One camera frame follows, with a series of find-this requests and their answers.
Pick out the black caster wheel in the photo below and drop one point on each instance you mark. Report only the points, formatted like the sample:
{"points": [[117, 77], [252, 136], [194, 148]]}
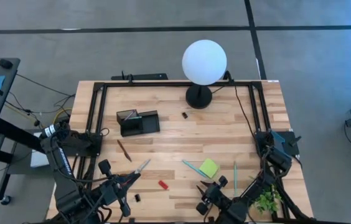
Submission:
{"points": [[6, 200]]}

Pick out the white paper box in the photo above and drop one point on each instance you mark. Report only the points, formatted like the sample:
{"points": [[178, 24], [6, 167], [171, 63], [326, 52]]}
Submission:
{"points": [[38, 158]]}

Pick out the green artificial plant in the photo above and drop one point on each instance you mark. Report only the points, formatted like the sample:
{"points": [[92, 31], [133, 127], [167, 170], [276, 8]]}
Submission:
{"points": [[267, 200]]}

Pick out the black computer mouse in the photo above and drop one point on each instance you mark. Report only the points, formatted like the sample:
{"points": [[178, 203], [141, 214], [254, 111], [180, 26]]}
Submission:
{"points": [[5, 63]]}

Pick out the red eraser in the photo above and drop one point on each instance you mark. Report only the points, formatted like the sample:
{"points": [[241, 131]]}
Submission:
{"points": [[163, 184]]}

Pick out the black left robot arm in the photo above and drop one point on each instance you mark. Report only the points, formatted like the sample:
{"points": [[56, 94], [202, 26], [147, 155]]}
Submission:
{"points": [[65, 186]]}

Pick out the green sticky note pad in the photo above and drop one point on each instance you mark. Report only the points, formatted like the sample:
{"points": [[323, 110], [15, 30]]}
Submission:
{"points": [[209, 168]]}

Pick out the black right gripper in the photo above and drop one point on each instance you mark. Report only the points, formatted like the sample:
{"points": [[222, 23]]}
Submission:
{"points": [[216, 196]]}

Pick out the black mesh desk organizer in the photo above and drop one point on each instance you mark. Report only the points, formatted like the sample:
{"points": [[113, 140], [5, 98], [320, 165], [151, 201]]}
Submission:
{"points": [[146, 124]]}

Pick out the black aluminium table frame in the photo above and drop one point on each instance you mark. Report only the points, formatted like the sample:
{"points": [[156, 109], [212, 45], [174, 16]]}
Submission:
{"points": [[175, 84]]}

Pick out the brown pen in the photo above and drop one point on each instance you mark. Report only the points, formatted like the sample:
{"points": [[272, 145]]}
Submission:
{"points": [[124, 151]]}

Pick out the grey side desk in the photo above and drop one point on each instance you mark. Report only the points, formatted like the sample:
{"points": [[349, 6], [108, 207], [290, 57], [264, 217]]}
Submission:
{"points": [[10, 77]]}

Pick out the black power strip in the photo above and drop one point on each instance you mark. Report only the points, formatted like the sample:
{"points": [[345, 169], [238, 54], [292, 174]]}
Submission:
{"points": [[139, 76]]}

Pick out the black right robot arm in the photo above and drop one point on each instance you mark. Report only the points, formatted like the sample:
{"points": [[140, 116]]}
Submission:
{"points": [[275, 155]]}

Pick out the white globe table lamp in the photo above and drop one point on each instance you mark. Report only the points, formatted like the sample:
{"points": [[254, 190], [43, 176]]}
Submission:
{"points": [[204, 62]]}

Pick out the black binder clip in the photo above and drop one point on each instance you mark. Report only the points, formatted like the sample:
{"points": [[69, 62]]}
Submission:
{"points": [[137, 198], [185, 115]]}

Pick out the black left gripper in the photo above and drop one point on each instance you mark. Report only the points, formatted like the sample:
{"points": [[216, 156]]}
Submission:
{"points": [[114, 188]]}

